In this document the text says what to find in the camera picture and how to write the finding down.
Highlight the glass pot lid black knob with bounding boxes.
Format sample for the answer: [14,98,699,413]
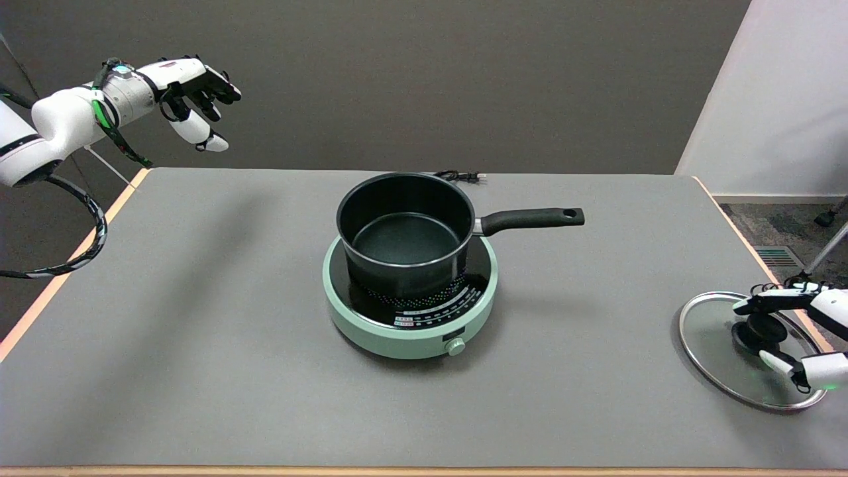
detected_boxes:
[678,291,829,411]

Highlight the mint green induction cooker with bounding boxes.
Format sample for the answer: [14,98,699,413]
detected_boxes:
[323,235,499,360]

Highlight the green black wrist cable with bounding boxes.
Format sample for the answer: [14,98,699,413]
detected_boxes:
[91,58,153,168]

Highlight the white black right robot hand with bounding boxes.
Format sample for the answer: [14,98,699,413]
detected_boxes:
[732,282,848,392]

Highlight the black saucepan with long handle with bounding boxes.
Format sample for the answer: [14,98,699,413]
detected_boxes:
[336,172,586,300]

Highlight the black sleeved robot cable loop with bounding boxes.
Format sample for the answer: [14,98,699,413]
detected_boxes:
[0,174,108,279]

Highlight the grey metal pole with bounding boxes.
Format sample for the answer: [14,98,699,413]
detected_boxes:
[795,223,848,284]

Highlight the grey table mat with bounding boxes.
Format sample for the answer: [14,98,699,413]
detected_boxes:
[0,167,848,470]

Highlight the black stand leg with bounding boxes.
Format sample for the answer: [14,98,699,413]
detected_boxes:
[815,195,848,228]

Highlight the floor vent grille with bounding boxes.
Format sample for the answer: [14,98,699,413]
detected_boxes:
[755,246,806,268]

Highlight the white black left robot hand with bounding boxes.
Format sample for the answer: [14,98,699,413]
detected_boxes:
[156,56,242,153]

